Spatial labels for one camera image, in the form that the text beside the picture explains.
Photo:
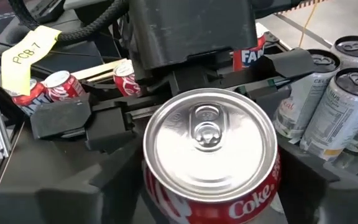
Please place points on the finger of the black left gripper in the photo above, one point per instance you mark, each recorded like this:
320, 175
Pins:
61, 119
286, 63

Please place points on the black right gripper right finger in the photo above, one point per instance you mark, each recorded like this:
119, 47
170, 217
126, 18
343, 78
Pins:
328, 202

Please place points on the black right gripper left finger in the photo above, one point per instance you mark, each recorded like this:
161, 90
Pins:
57, 205

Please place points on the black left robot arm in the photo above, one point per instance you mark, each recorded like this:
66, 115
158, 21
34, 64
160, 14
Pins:
73, 59

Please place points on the red Fanta soda can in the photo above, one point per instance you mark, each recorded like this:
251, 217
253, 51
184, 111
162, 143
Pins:
249, 57
33, 103

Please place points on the clear plastic storage bin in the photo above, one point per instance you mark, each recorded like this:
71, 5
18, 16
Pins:
353, 168

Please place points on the yellow tape label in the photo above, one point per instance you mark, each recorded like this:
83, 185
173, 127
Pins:
23, 59

